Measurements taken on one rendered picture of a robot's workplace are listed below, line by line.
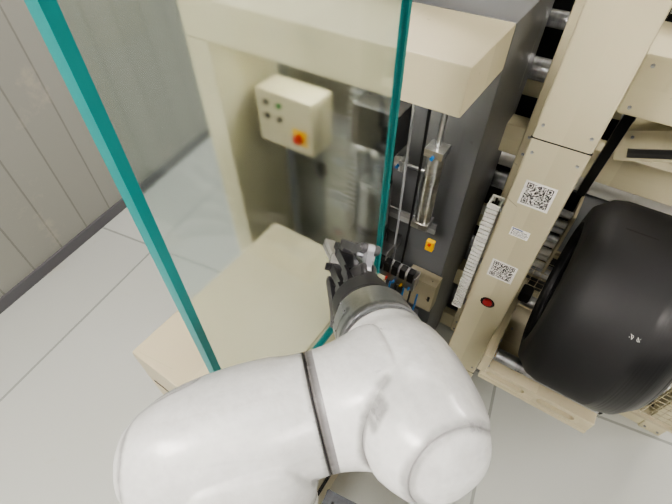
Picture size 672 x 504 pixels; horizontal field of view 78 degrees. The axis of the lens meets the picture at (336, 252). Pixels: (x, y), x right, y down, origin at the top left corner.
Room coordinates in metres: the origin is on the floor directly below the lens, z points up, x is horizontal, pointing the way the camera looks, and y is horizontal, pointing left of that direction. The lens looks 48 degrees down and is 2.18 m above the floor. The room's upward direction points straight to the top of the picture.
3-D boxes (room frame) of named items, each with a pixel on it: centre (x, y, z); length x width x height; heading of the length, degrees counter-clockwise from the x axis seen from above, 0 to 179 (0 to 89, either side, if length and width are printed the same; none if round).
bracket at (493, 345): (0.81, -0.61, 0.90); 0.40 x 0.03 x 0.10; 146
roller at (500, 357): (0.60, -0.68, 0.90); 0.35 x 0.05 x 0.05; 56
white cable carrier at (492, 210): (0.86, -0.44, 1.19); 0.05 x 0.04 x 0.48; 146
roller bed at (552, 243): (1.15, -0.78, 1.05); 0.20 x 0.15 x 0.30; 56
